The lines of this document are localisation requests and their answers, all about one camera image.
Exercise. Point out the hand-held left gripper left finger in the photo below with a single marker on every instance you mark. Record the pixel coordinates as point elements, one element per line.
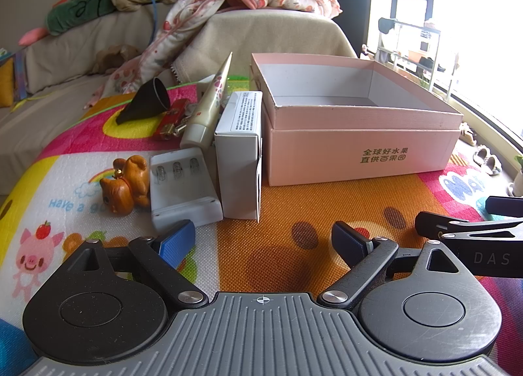
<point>176,242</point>

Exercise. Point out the small white carton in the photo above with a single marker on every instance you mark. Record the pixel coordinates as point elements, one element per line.
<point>239,155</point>

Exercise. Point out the cream floral tube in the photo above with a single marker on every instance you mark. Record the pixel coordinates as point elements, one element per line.
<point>208,106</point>

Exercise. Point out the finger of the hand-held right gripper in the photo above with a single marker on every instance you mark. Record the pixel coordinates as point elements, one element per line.
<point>504,205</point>
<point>431,224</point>

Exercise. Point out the colourful book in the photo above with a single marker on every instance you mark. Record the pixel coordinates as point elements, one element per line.
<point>20,73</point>

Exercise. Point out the white battery charger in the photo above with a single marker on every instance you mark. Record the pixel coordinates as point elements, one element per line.
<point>179,192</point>

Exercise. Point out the metal shoe rack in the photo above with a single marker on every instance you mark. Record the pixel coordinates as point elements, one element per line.
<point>412,47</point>

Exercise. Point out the pink plush toy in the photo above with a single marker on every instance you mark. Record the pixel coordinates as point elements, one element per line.
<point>32,36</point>

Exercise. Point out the white plant pot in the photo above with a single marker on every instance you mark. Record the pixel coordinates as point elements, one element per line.
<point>518,182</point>

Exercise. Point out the beige covered sofa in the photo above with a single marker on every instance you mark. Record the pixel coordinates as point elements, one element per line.
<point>61,61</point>

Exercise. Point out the red lighter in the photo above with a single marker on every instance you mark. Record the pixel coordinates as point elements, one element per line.
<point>169,122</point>

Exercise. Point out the pink cardboard box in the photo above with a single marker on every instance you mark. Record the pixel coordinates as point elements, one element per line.
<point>355,130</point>

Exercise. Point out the pair of light slippers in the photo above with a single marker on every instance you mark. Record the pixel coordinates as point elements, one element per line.
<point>484,155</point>

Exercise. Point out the green plush toy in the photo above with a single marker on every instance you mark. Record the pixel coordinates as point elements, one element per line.
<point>75,12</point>

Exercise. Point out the black funnel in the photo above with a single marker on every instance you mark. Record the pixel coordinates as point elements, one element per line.
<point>147,104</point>

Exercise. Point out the brown plush toy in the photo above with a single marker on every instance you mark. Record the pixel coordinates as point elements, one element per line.
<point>116,56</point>

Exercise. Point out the wooden bear figurine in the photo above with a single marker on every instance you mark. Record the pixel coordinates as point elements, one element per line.
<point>126,186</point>

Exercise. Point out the colourful cartoon play mat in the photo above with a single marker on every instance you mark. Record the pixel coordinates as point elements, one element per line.
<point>261,233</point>

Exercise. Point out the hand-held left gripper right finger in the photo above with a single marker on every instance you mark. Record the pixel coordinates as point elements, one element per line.
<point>347,242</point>

